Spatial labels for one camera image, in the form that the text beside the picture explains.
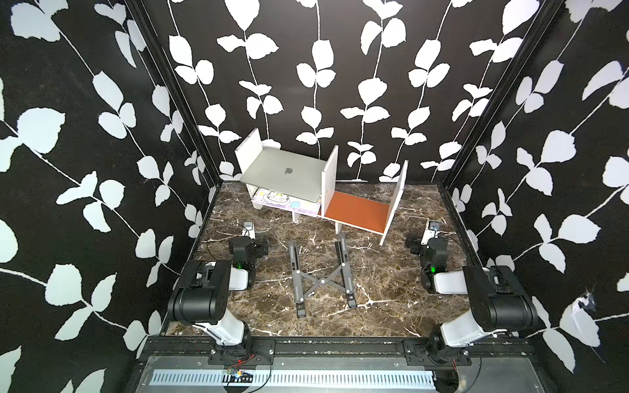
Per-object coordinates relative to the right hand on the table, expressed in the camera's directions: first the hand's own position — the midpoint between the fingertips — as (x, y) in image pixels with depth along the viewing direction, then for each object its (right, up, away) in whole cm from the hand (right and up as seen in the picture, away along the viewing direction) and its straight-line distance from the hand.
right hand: (423, 230), depth 94 cm
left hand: (-68, 0, +1) cm, 68 cm away
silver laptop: (-53, +22, -6) cm, 57 cm away
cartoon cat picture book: (-56, +11, +4) cm, 57 cm away
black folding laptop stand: (-33, -16, -6) cm, 37 cm away
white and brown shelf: (-32, +9, +5) cm, 34 cm away
